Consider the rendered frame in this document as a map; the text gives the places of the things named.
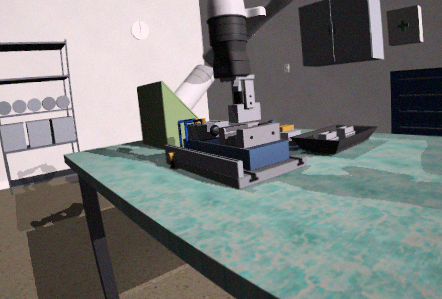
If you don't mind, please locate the yellow block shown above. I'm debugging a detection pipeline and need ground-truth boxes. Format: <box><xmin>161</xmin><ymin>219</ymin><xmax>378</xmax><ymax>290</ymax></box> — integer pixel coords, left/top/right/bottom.
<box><xmin>279</xmin><ymin>125</ymin><xmax>294</xmax><ymax>132</ymax></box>

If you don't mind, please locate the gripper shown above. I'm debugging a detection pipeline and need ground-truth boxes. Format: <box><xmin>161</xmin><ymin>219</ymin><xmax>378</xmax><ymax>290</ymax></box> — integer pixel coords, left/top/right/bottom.
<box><xmin>207</xmin><ymin>0</ymin><xmax>266</xmax><ymax>108</ymax></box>

